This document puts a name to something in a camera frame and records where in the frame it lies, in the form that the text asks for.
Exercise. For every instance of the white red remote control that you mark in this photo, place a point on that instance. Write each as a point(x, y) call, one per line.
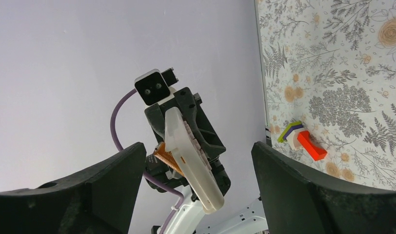
point(191, 159)

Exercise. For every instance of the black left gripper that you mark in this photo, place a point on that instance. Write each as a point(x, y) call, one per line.
point(203, 131)

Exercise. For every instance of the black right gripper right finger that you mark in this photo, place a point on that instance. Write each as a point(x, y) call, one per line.
point(298, 199)

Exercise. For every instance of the red block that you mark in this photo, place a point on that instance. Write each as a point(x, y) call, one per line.
point(317, 153)

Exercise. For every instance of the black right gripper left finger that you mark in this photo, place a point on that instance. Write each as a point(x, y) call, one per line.
point(99, 199)

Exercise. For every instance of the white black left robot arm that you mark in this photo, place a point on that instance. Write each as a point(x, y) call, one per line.
point(187, 214)

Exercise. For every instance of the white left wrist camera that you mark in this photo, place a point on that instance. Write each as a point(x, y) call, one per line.
point(156, 86)

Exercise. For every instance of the white block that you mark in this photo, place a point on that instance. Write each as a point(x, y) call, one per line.
point(293, 141)

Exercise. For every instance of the floral table mat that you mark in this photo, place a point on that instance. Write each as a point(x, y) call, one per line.
point(331, 64)

